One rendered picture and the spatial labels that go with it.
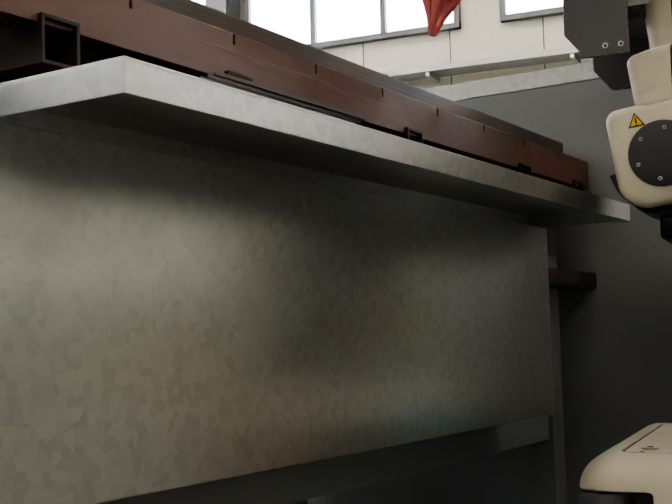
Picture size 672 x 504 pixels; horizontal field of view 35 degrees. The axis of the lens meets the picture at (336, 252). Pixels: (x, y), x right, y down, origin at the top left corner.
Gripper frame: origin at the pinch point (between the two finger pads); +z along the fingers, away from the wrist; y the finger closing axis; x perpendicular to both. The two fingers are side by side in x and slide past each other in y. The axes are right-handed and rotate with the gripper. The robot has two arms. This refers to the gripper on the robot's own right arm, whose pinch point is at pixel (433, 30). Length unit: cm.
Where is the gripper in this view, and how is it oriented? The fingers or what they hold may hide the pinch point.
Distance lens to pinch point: 171.1
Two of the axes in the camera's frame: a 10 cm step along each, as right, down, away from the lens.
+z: -1.8, 9.8, 0.4
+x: 5.3, 0.6, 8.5
